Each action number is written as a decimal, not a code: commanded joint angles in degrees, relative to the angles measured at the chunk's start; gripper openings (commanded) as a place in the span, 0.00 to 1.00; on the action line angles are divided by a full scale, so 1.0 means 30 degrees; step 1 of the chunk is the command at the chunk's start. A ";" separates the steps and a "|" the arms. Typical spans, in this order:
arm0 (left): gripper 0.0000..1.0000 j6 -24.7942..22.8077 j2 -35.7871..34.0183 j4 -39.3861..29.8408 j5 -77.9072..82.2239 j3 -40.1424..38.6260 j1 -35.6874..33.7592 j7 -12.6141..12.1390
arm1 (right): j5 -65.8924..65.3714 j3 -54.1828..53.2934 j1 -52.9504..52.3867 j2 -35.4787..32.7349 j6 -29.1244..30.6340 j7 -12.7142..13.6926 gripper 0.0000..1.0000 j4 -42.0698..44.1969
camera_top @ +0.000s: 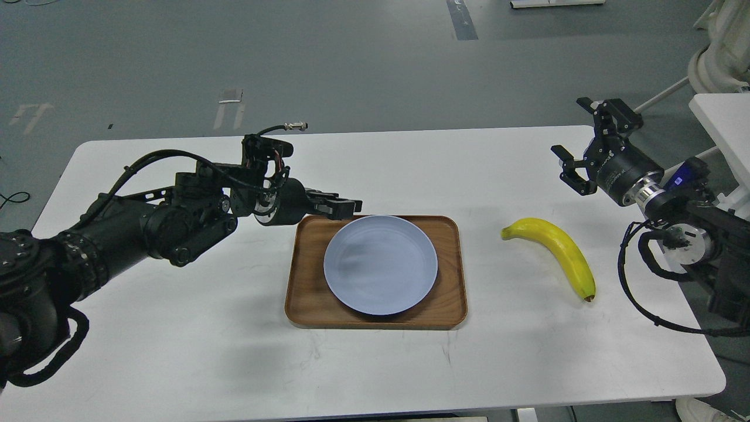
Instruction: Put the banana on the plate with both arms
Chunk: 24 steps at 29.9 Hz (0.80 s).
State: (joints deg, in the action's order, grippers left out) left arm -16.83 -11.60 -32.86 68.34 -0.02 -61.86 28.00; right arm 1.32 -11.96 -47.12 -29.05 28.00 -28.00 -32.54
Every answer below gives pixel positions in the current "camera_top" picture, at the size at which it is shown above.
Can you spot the white side table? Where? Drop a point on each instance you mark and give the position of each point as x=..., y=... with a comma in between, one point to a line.
x=725, y=117

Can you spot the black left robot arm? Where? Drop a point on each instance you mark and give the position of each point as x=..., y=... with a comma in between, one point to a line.
x=169, y=204

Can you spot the light blue plate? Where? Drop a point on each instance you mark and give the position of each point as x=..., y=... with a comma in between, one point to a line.
x=380, y=265

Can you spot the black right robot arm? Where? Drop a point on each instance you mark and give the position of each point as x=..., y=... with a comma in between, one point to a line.
x=685, y=236

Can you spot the yellow banana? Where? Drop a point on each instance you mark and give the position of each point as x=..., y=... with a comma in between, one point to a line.
x=570, y=258

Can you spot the white shoe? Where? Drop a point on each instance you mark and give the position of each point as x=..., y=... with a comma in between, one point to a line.
x=690, y=409

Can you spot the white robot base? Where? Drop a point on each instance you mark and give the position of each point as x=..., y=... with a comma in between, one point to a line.
x=721, y=66

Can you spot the brown wooden tray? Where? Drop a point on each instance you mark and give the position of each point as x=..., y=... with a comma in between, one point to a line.
x=310, y=303

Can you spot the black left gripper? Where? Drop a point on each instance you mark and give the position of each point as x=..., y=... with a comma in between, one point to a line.
x=293, y=202

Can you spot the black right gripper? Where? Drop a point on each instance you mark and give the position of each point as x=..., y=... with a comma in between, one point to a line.
x=612, y=163

